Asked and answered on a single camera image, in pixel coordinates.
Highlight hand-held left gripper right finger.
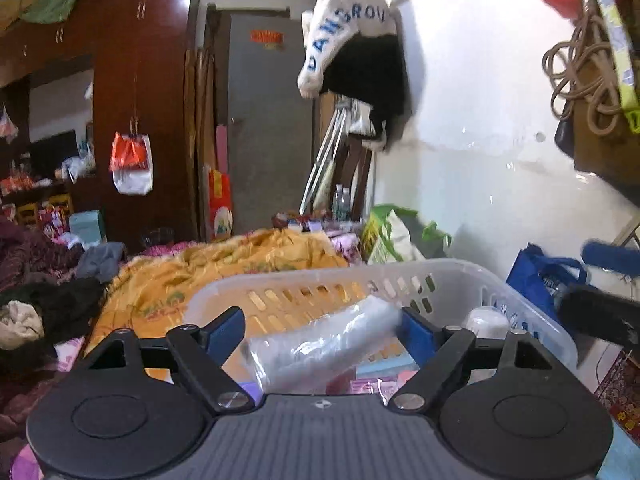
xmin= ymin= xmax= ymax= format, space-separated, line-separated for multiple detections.
xmin=387 ymin=306 xmax=551 ymax=415

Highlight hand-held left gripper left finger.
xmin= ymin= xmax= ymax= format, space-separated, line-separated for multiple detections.
xmin=75 ymin=306 xmax=254 ymax=415

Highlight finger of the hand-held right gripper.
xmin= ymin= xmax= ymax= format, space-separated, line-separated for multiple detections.
xmin=581 ymin=240 xmax=640 ymax=279
xmin=556 ymin=284 xmax=640 ymax=347

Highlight white plastic basket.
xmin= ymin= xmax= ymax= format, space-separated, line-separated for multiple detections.
xmin=182 ymin=258 xmax=580 ymax=397

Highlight white roll pack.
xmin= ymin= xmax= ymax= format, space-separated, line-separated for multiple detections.
xmin=464 ymin=305 xmax=511 ymax=342

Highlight clear plastic bag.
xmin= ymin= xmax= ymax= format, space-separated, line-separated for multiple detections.
xmin=242 ymin=294 xmax=417 ymax=394

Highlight blue shopping bag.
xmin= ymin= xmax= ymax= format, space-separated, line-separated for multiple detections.
xmin=505 ymin=243 xmax=602 ymax=322

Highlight pink flat pack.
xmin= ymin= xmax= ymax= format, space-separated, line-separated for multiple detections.
xmin=349 ymin=376 xmax=402 ymax=407

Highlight yellow orange blanket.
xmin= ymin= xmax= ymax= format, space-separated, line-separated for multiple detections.
xmin=84 ymin=228 xmax=352 ymax=357

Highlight patterned red rug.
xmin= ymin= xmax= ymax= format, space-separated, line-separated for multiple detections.
xmin=594 ymin=349 xmax=640 ymax=432

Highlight green white bag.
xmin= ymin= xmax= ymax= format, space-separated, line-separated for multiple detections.
xmin=362 ymin=203 xmax=454 ymax=267

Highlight brown hanging bag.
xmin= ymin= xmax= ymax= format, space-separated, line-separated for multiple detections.
xmin=552 ymin=0 xmax=640 ymax=192

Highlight red gift bag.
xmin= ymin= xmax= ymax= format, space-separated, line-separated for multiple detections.
xmin=207 ymin=169 xmax=235 ymax=242

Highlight grey cloth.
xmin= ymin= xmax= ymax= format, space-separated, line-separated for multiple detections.
xmin=74 ymin=242 xmax=129 ymax=284

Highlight clear plastic bottles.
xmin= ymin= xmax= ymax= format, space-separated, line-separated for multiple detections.
xmin=332 ymin=183 xmax=354 ymax=222

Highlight black cloth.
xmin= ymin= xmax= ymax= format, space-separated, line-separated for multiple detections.
xmin=0 ymin=277 xmax=107 ymax=362

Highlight folded wooden chair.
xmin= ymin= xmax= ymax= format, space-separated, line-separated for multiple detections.
xmin=344 ymin=132 xmax=377 ymax=222

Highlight teal box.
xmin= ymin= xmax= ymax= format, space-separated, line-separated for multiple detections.
xmin=67 ymin=209 xmax=107 ymax=247

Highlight wooden boards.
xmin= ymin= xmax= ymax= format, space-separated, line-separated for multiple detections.
xmin=184 ymin=47 xmax=219 ymax=242

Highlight red white plastic bag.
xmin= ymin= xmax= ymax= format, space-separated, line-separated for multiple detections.
xmin=109 ymin=131 xmax=154 ymax=196

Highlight metal crutches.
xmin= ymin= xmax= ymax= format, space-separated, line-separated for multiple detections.
xmin=299 ymin=99 xmax=352 ymax=217

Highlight beige cloth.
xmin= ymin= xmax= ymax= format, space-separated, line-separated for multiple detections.
xmin=0 ymin=299 xmax=47 ymax=352

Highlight pink floral bedding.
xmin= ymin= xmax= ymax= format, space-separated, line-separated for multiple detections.
xmin=0 ymin=339 xmax=87 ymax=480

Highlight maroon clothing pile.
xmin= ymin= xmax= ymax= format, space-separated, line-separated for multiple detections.
xmin=0 ymin=214 xmax=87 ymax=292

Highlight grey door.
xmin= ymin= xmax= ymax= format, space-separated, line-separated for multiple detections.
xmin=214 ymin=9 xmax=321 ymax=242

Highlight brown wooden wardrobe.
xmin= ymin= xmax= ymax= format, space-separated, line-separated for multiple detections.
xmin=0 ymin=0 xmax=201 ymax=257

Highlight black television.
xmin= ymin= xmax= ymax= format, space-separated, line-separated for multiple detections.
xmin=29 ymin=129 xmax=79 ymax=182

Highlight white black hanging jacket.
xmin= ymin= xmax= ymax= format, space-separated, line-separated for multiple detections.
xmin=297 ymin=0 xmax=409 ymax=154

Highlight white hanging plastic bag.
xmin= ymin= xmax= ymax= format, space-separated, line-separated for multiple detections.
xmin=0 ymin=104 xmax=19 ymax=144

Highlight coiled rope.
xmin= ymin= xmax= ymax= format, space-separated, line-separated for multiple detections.
xmin=542 ymin=12 xmax=632 ymax=137

